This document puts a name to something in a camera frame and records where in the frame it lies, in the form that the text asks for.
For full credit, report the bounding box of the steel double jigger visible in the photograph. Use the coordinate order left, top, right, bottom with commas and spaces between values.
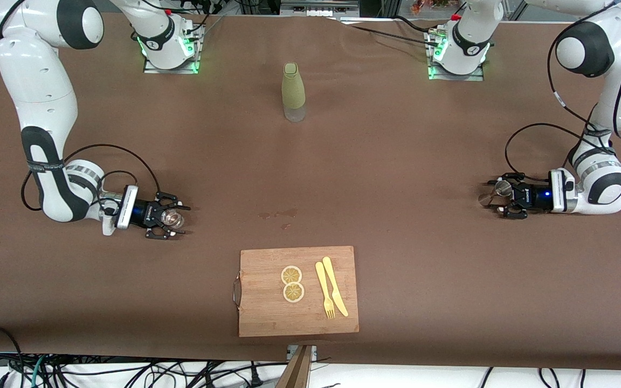
477, 179, 512, 207

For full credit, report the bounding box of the brown table cover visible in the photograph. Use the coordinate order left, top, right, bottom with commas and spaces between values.
0, 13, 621, 371

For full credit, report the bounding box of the wooden cutting board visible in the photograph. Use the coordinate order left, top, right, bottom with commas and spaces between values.
233, 246, 360, 338

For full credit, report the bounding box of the green sleeved glass bottle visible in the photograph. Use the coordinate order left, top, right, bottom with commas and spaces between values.
281, 62, 307, 123

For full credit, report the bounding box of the yellow plastic fork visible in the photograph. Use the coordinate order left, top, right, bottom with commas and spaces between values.
315, 261, 336, 320

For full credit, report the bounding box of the yellow plastic knife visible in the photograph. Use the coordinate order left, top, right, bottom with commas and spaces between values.
322, 256, 350, 318

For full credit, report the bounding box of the aluminium profile bar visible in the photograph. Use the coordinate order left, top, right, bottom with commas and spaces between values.
280, 0, 360, 17

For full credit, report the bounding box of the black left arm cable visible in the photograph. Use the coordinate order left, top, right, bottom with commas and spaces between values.
505, 0, 621, 184

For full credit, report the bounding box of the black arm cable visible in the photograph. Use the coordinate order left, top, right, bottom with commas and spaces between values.
505, 0, 621, 184
20, 143, 163, 212

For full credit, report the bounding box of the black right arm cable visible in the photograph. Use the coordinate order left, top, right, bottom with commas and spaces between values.
20, 143, 163, 212

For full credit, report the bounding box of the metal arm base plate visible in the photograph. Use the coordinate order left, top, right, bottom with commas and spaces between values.
142, 24, 204, 75
425, 30, 493, 82

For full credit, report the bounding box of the floor cable bundle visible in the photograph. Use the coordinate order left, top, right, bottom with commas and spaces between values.
0, 325, 289, 388

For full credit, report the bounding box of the wooden post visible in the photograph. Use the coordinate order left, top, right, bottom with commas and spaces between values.
274, 345, 315, 388

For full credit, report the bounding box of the black cable on table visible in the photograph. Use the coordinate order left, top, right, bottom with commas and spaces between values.
336, 15, 443, 49

